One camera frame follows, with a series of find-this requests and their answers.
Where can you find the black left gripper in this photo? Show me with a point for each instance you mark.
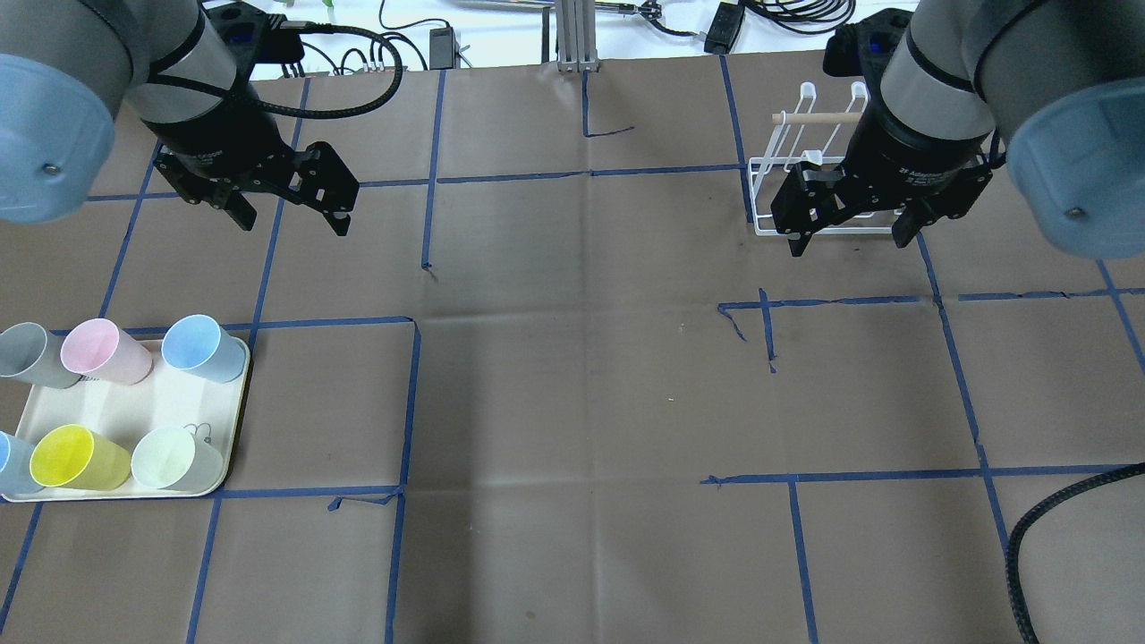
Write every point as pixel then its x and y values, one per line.
pixel 221 134

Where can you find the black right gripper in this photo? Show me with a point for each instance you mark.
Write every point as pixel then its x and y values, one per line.
pixel 905 148

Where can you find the light blue plastic cup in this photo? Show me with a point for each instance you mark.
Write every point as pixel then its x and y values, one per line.
pixel 200 347

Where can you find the pale green white cup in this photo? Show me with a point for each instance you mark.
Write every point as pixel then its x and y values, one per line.
pixel 176 460

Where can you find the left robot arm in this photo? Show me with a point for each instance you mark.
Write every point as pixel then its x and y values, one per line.
pixel 70 66

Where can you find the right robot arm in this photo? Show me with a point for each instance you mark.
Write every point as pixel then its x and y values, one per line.
pixel 1050 90

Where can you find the pink plastic cup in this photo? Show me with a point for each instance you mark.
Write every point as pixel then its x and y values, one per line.
pixel 98 348

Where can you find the grey plastic cup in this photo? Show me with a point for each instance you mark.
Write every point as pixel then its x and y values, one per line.
pixel 32 355

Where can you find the yellow plastic cup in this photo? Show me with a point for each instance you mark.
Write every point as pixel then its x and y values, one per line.
pixel 76 457

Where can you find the black power adapter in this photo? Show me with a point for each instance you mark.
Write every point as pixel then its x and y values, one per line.
pixel 443 49

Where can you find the cream plastic tray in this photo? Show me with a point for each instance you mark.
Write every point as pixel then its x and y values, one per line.
pixel 125 414

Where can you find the black power brick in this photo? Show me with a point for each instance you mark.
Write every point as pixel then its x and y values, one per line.
pixel 724 28

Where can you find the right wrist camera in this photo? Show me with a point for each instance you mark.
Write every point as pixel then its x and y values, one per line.
pixel 863 49

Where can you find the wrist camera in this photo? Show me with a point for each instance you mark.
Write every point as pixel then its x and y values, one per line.
pixel 863 49
pixel 255 37

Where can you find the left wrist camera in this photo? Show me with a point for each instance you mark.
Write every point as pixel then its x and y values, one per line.
pixel 255 37

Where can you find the aluminium frame post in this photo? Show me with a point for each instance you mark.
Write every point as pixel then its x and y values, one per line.
pixel 576 36

